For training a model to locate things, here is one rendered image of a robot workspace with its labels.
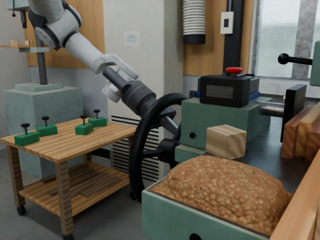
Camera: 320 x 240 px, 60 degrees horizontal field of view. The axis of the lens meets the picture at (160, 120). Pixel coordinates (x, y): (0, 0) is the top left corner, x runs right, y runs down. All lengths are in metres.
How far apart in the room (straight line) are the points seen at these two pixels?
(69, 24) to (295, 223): 0.84
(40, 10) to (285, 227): 0.82
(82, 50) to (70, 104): 1.65
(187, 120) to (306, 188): 0.31
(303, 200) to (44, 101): 2.25
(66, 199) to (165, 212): 1.30
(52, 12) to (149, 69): 1.12
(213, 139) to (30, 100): 2.05
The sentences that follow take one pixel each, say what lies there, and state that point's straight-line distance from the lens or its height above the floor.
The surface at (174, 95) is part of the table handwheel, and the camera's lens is 0.65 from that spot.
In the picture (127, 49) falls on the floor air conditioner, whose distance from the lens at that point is 2.03.
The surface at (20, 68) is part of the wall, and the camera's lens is 3.43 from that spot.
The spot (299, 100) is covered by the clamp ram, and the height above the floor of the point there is 0.97.
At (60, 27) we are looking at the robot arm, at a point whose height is 1.12.
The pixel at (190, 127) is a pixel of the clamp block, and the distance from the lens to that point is 0.54.
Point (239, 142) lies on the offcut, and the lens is 0.42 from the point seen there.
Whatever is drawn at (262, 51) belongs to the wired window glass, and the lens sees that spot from 1.99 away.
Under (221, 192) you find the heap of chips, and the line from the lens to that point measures 0.29.
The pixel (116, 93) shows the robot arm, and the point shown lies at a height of 0.92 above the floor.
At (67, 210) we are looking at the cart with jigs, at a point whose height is 0.22.
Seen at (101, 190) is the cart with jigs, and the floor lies 0.19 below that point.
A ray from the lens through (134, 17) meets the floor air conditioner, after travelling 2.00.
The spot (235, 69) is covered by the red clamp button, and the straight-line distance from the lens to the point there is 0.51.
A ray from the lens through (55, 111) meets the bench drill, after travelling 2.47.
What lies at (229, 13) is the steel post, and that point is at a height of 1.26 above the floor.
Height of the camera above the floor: 1.06
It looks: 15 degrees down
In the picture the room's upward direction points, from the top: straight up
